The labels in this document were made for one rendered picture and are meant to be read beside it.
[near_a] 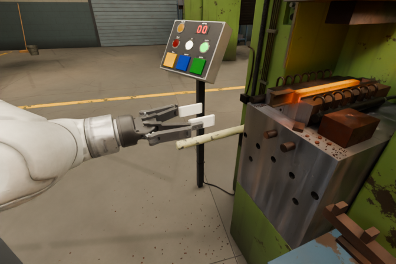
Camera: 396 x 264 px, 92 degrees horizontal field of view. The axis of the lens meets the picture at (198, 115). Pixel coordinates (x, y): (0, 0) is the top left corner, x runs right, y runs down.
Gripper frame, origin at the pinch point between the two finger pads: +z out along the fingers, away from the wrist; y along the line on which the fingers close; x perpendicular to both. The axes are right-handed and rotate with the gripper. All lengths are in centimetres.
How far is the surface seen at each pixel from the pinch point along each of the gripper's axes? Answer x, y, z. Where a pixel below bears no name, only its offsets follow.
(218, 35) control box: 15, -42, 29
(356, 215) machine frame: -37, 25, 49
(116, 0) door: 57, -808, 37
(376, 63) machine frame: 5, -3, 83
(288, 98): -0.3, 0.7, 31.9
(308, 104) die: -0.9, 5.9, 34.9
